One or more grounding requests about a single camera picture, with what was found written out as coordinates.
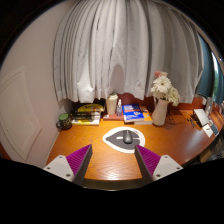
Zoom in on white pleated curtain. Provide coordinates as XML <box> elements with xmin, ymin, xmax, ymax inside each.
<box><xmin>53</xmin><ymin>0</ymin><xmax>204</xmax><ymax>104</ymax></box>

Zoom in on cream travel tumbler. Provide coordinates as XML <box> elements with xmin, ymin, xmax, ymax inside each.
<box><xmin>105</xmin><ymin>92</ymin><xmax>119</xmax><ymax>116</ymax></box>

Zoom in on white laptop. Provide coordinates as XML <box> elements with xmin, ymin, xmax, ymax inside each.
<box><xmin>193</xmin><ymin>108</ymin><xmax>210</xmax><ymax>128</ymax></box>

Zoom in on cream ceramic vase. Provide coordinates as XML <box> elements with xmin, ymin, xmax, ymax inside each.
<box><xmin>151</xmin><ymin>97</ymin><xmax>170</xmax><ymax>127</ymax></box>

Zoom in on white panelled door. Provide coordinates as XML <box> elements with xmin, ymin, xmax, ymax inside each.
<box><xmin>0</xmin><ymin>65</ymin><xmax>43</xmax><ymax>162</ymax></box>

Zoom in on clear spray bottle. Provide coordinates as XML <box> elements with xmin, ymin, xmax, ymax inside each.
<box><xmin>115</xmin><ymin>98</ymin><xmax>123</xmax><ymax>118</ymax></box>

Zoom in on white and pink flowers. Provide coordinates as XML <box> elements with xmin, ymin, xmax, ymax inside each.
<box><xmin>150</xmin><ymin>70</ymin><xmax>182</xmax><ymax>107</ymax></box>

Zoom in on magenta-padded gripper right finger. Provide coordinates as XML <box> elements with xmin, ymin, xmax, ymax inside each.
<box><xmin>134</xmin><ymin>143</ymin><xmax>184</xmax><ymax>185</ymax></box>

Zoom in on orange book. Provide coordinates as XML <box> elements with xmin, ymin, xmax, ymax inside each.
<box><xmin>134</xmin><ymin>105</ymin><xmax>154</xmax><ymax>126</ymax></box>

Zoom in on black book yellow title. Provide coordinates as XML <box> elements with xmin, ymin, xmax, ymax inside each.
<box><xmin>71</xmin><ymin>111</ymin><xmax>102</xmax><ymax>118</ymax></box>

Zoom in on blue book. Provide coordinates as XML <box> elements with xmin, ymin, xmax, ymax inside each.
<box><xmin>122</xmin><ymin>103</ymin><xmax>146</xmax><ymax>124</ymax></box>

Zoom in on dark brown mug green inside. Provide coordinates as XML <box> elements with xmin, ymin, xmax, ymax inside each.
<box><xmin>55</xmin><ymin>112</ymin><xmax>73</xmax><ymax>131</ymax></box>

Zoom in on black cable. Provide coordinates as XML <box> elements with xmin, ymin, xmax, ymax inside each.
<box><xmin>166</xmin><ymin>111</ymin><xmax>188</xmax><ymax>126</ymax></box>

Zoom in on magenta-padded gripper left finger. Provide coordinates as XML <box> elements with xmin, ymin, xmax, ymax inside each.
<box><xmin>43</xmin><ymin>143</ymin><xmax>94</xmax><ymax>186</ymax></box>

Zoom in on red book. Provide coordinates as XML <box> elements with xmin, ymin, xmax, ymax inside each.
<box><xmin>102</xmin><ymin>113</ymin><xmax>125</xmax><ymax>121</ymax></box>

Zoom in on white and grey mouse pad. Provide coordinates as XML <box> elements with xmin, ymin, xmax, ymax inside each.
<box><xmin>102</xmin><ymin>126</ymin><xmax>146</xmax><ymax>154</ymax></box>

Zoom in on dark teal curtain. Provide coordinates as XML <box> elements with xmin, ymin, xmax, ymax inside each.
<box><xmin>197</xmin><ymin>33</ymin><xmax>224</xmax><ymax>103</ymax></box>

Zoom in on black computer mouse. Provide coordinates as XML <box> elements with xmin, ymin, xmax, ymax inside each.
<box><xmin>122</xmin><ymin>129</ymin><xmax>134</xmax><ymax>145</ymax></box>

